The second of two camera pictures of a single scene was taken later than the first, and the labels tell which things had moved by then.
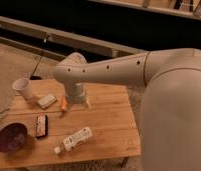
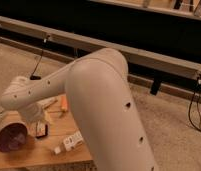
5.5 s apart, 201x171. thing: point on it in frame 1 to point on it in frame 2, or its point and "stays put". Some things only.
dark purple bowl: (11, 137) stays put
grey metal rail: (44, 33) stays put
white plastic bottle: (74, 140) stays put
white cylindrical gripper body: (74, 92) to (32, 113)
